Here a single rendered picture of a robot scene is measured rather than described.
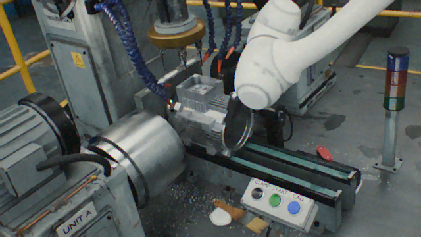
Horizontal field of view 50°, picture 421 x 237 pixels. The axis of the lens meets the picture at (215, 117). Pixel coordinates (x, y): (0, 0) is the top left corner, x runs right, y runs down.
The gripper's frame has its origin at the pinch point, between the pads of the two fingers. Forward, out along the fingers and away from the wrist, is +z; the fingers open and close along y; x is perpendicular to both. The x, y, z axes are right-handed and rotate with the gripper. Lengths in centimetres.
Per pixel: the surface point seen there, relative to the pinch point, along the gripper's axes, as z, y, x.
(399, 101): -15, -34, 35
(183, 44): -10.0, -0.5, -23.4
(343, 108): 22, -63, 22
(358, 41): 132, -292, -15
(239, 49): 3.3, -29.6, -17.7
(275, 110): 3.9, -17.3, 7.0
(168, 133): 2.9, 18.2, -8.7
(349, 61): 127, -249, -6
